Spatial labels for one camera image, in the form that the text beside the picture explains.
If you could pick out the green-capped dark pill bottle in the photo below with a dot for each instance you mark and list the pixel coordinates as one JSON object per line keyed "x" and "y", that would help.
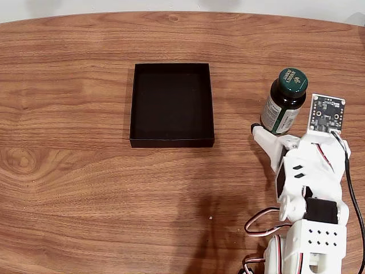
{"x": 285, "y": 100}

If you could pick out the shallow black cardboard box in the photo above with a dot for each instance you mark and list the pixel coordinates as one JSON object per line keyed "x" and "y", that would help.
{"x": 171, "y": 105}

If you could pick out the camera circuit board white mount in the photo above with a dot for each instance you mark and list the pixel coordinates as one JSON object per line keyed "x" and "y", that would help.
{"x": 326, "y": 114}

